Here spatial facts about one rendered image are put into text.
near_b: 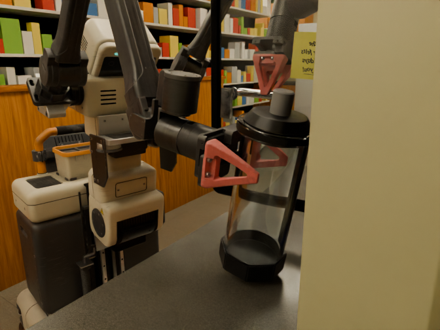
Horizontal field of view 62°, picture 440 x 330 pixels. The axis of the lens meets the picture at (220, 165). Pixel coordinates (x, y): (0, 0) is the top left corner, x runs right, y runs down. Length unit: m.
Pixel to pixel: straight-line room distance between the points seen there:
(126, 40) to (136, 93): 0.10
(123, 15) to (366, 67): 0.50
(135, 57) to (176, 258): 0.35
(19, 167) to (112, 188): 1.15
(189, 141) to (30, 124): 1.86
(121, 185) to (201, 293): 0.79
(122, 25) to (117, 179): 0.68
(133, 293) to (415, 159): 0.41
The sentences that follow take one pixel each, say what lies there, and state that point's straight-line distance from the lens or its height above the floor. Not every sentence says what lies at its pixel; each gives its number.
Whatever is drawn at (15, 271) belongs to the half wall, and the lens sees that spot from 2.53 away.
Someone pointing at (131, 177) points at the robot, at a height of 0.88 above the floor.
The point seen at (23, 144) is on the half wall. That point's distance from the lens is 2.35.
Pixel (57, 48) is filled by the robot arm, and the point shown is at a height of 1.29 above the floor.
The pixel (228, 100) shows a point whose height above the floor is 1.19.
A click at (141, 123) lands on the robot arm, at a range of 0.62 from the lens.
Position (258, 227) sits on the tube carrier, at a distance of 0.50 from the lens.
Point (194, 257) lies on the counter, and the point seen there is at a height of 0.94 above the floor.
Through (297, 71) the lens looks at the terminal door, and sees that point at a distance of 0.66.
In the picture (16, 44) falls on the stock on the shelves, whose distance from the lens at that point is 2.90.
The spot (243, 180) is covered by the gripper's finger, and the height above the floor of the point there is 1.11.
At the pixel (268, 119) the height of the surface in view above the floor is 1.19.
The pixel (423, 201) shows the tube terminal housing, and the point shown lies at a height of 1.16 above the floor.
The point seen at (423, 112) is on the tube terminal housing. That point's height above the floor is 1.22.
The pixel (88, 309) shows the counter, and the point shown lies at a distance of 0.55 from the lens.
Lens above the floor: 1.26
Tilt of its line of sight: 15 degrees down
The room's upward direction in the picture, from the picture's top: straight up
